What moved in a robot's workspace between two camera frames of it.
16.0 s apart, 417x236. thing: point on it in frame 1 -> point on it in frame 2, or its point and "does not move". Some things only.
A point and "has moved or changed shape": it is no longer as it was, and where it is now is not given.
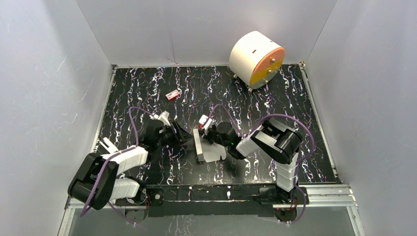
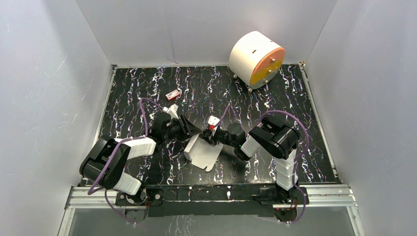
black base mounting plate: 231,200 does not move
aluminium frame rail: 340,196 does not move
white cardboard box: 206,151 has moved or changed shape
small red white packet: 172,95 does not move
